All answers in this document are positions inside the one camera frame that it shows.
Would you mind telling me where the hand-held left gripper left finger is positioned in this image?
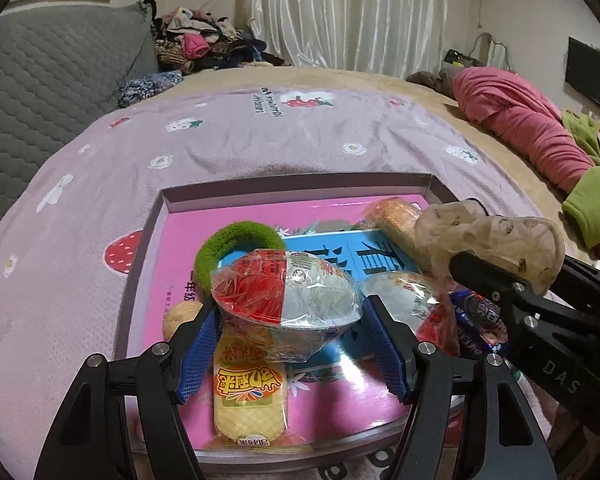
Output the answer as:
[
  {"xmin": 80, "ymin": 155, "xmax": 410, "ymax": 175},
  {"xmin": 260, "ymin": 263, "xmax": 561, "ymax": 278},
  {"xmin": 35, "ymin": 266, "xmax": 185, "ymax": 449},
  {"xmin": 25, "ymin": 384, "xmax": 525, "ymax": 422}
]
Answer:
[{"xmin": 32, "ymin": 296, "xmax": 221, "ymax": 480}]

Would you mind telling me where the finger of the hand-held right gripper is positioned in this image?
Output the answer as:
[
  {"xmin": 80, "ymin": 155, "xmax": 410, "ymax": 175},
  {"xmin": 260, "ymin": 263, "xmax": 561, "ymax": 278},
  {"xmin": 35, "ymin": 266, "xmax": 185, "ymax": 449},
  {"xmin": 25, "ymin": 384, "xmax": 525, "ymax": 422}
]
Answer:
[
  {"xmin": 547, "ymin": 255, "xmax": 600, "ymax": 311},
  {"xmin": 447, "ymin": 251, "xmax": 546, "ymax": 333}
]

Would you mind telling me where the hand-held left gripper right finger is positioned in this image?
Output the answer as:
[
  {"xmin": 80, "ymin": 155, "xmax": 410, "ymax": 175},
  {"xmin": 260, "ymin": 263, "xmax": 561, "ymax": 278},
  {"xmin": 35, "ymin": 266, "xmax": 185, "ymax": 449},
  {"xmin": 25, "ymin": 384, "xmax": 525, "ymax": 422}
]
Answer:
[{"xmin": 362, "ymin": 295, "xmax": 558, "ymax": 480}]

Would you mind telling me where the blue cookie packet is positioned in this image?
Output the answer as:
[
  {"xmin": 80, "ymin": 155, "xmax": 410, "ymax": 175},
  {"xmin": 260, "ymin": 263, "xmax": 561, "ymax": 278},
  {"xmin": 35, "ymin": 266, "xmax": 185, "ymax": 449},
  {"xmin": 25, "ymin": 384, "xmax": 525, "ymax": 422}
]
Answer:
[{"xmin": 447, "ymin": 287, "xmax": 513, "ymax": 358}]

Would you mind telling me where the small yellow round object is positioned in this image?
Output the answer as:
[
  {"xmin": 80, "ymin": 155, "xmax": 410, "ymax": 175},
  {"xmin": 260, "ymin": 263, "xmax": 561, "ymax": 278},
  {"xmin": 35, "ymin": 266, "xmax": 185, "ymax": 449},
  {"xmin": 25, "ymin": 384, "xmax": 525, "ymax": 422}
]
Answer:
[{"xmin": 162, "ymin": 301, "xmax": 206, "ymax": 343}]

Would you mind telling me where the yellow rice cake packet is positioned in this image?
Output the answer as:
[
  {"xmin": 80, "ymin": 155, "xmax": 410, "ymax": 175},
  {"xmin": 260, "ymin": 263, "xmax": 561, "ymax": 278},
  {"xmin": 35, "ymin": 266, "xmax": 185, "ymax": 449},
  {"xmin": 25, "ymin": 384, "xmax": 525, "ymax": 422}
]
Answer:
[{"xmin": 205, "ymin": 330, "xmax": 313, "ymax": 453}]

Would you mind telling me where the orange wafer snack packet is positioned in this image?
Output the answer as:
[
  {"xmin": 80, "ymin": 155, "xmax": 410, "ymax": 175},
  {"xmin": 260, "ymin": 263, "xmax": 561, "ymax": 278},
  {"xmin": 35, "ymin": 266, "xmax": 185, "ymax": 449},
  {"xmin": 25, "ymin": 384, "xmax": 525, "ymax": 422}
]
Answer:
[{"xmin": 365, "ymin": 197, "xmax": 433, "ymax": 261}]

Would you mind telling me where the green fuzzy hair scrunchie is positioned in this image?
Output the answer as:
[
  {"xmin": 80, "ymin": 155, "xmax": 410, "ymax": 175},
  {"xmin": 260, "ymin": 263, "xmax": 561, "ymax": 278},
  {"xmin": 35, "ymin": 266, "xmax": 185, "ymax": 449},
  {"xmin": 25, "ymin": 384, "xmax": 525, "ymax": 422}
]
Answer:
[{"xmin": 194, "ymin": 221, "xmax": 287, "ymax": 291}]

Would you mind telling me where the shallow grey cardboard box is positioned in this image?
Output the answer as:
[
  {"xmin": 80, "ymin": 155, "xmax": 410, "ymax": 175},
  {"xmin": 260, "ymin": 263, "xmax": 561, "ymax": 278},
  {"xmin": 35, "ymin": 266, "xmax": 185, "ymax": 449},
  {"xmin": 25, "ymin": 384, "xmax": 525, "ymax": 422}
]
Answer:
[{"xmin": 114, "ymin": 172, "xmax": 476, "ymax": 468}]

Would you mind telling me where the green fleece blanket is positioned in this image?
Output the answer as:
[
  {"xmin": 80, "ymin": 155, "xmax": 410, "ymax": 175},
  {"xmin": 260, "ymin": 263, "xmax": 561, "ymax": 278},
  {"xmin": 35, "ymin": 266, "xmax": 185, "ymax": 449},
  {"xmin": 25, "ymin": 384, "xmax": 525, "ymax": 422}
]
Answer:
[{"xmin": 560, "ymin": 109, "xmax": 600, "ymax": 251}]

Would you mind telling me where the tan bed blanket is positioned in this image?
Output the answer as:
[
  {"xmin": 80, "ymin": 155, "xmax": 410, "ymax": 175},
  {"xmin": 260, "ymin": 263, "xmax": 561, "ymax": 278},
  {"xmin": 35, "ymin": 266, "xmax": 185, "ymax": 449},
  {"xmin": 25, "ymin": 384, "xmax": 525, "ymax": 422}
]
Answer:
[{"xmin": 180, "ymin": 65, "xmax": 600, "ymax": 271}]

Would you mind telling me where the pink and blue book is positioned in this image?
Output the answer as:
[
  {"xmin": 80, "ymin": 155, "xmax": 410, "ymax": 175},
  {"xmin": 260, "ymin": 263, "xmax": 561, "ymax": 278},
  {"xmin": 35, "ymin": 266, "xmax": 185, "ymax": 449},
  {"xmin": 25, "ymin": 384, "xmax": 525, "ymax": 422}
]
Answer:
[{"xmin": 145, "ymin": 195, "xmax": 431, "ymax": 451}]

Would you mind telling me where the pink quilt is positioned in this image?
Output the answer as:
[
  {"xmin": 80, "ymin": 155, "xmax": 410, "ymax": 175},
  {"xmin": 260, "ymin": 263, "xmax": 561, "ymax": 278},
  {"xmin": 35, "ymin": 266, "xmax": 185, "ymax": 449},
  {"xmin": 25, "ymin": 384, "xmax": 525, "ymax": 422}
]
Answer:
[{"xmin": 452, "ymin": 66, "xmax": 600, "ymax": 196}]

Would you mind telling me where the black television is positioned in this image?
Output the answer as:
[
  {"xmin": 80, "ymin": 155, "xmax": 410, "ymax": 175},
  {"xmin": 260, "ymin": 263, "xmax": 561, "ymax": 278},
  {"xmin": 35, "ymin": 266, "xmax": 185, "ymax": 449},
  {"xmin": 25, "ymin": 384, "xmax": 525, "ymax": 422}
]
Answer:
[{"xmin": 565, "ymin": 36, "xmax": 600, "ymax": 121}]

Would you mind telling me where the dark brown cloth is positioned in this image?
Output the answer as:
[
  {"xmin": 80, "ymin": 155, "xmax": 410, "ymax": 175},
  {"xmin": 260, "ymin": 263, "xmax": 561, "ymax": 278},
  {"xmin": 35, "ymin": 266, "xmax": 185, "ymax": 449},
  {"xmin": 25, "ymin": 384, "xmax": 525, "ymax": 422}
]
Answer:
[{"xmin": 405, "ymin": 67, "xmax": 461, "ymax": 96}]

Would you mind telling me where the purple printed bed sheet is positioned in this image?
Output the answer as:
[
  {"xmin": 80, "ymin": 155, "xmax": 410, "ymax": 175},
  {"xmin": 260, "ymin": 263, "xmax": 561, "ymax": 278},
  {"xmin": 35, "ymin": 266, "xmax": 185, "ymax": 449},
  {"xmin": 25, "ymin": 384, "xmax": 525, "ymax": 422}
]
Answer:
[{"xmin": 0, "ymin": 77, "xmax": 551, "ymax": 480}]

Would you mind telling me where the black bag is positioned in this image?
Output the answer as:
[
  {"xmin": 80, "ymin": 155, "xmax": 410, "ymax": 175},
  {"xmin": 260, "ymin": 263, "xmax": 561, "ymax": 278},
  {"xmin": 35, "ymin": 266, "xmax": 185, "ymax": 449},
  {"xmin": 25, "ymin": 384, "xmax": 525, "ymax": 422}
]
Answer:
[{"xmin": 442, "ymin": 49, "xmax": 473, "ymax": 68}]

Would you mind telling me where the blue patterned cloth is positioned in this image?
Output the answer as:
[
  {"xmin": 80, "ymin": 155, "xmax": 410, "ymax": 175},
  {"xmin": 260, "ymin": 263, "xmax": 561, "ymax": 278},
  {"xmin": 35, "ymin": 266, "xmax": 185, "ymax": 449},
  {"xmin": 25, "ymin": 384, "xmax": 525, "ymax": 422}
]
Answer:
[{"xmin": 117, "ymin": 71, "xmax": 183, "ymax": 108}]

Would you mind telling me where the white sheer curtain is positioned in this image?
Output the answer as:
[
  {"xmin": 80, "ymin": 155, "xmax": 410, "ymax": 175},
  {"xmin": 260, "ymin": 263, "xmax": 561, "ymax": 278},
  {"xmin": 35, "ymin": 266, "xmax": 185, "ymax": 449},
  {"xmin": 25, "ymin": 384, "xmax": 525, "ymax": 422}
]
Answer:
[{"xmin": 237, "ymin": 0, "xmax": 448, "ymax": 81}]

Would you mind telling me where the pile of clothes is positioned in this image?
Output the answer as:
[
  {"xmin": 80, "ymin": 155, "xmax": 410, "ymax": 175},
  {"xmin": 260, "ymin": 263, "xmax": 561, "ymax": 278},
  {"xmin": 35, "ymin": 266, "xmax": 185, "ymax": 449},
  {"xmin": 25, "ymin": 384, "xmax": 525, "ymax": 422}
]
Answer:
[{"xmin": 150, "ymin": 0, "xmax": 293, "ymax": 73}]

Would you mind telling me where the grey quilted sofa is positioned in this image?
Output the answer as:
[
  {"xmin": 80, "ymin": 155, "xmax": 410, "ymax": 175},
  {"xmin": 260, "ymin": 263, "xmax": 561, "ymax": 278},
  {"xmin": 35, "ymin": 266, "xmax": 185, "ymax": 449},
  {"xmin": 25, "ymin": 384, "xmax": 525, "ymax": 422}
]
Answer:
[{"xmin": 0, "ymin": 2, "xmax": 161, "ymax": 246}]

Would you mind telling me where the white curved frame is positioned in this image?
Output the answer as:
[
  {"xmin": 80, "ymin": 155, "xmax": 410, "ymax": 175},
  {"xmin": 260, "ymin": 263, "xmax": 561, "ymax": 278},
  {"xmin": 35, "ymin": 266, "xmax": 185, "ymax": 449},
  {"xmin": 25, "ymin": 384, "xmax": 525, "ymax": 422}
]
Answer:
[{"xmin": 472, "ymin": 32, "xmax": 511, "ymax": 68}]

